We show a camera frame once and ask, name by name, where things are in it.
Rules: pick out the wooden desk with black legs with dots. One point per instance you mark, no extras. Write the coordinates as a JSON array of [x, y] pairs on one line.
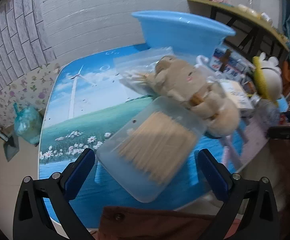
[[234, 11]]

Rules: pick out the person's brown garment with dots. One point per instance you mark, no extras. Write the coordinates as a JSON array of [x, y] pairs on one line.
[[160, 225]]

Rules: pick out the cream round object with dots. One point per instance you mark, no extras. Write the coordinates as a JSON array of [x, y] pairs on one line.
[[242, 7], [251, 12]]

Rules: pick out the clear glass bottle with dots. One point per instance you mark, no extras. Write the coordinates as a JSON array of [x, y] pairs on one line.
[[250, 2]]

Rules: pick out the white cardboard box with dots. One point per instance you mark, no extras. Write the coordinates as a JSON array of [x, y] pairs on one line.
[[237, 93]]

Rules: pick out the blue and white packet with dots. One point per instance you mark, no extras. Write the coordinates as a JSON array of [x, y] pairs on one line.
[[234, 66]]

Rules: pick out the white rabbit plush yellow scarf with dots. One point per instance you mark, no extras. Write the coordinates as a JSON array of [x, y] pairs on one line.
[[272, 80]]

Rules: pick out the clear zip bag of swabs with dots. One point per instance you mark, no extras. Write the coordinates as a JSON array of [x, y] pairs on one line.
[[135, 65]]

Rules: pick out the blue plastic basin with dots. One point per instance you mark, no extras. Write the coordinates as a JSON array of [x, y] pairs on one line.
[[180, 30]]

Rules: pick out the beige plush toy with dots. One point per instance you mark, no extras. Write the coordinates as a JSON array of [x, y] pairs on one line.
[[185, 80]]

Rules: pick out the clear plastic toothpick box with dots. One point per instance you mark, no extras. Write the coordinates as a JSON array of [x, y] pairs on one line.
[[125, 155]]

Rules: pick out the green trash bag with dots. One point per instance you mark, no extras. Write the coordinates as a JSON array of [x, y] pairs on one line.
[[26, 125]]

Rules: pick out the grey dustpan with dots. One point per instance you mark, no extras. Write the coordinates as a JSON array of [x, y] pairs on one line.
[[11, 147]]

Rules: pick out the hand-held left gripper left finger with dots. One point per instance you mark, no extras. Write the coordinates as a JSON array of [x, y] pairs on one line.
[[81, 170]]

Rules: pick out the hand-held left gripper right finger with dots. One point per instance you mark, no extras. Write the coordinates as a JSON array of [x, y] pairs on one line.
[[213, 173]]

